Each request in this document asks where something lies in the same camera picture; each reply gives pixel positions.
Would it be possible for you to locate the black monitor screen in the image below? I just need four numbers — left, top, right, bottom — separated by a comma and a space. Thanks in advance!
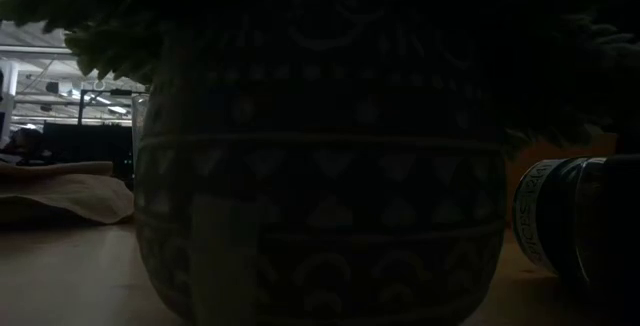
42, 120, 135, 190

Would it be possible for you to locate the green lid spice jar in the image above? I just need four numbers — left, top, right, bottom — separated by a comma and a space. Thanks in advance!
512, 154, 640, 292

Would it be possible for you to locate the person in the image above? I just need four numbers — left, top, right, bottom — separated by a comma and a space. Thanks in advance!
8, 126, 49, 166

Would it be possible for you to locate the beige cloth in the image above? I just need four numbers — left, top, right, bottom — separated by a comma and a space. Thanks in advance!
0, 160, 135, 226

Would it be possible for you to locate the succulent plant in patterned pot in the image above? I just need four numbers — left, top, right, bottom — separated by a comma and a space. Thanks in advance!
0, 0, 640, 326

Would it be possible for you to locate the yellow plastic bin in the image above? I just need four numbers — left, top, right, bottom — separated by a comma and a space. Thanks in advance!
502, 133, 620, 228

